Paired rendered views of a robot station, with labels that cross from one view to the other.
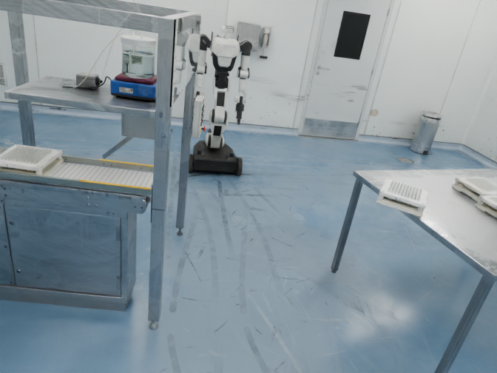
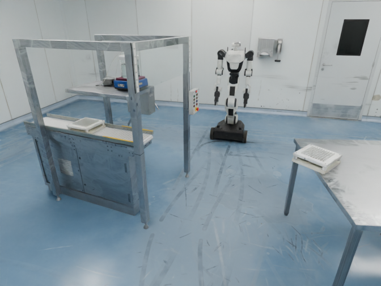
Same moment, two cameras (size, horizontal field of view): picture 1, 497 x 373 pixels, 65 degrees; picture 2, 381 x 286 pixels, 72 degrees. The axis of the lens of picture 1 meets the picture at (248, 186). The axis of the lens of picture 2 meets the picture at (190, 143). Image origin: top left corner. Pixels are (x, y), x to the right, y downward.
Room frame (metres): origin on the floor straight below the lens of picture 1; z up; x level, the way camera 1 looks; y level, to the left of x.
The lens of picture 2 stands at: (0.11, -0.83, 1.75)
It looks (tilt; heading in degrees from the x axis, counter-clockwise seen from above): 25 degrees down; 27
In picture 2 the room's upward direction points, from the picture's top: straight up
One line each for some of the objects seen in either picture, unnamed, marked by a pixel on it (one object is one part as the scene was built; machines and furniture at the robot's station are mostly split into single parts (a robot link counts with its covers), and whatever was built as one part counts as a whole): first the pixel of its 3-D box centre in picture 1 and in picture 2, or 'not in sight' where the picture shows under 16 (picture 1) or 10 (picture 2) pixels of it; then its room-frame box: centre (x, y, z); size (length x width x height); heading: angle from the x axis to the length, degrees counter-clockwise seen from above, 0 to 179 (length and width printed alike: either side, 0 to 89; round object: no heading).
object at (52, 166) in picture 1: (28, 166); (87, 128); (1.74, 1.12, 0.83); 0.24 x 0.24 x 0.02; 4
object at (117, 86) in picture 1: (138, 85); (131, 82); (1.82, 0.59, 1.30); 0.21 x 0.20 x 0.09; 4
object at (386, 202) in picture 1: (401, 200); (316, 160); (2.03, -0.88, 0.83); 0.24 x 0.24 x 0.02; 67
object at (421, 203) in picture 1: (404, 192); (317, 154); (2.03, -0.88, 0.88); 0.25 x 0.24 x 0.02; 157
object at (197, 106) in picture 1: (197, 116); (193, 101); (2.65, 0.43, 0.96); 0.17 x 0.06 x 0.26; 4
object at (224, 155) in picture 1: (214, 149); (231, 124); (4.10, 0.45, 0.19); 0.64 x 0.52 x 0.33; 12
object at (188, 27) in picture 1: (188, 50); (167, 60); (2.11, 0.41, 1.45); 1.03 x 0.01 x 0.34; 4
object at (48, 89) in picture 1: (96, 95); (110, 89); (1.75, 0.76, 1.24); 0.62 x 0.38 x 0.04; 94
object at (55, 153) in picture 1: (26, 157); (85, 123); (1.74, 1.12, 0.88); 0.25 x 0.24 x 0.02; 4
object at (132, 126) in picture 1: (146, 117); (140, 100); (1.90, 0.57, 1.13); 0.22 x 0.11 x 0.20; 94
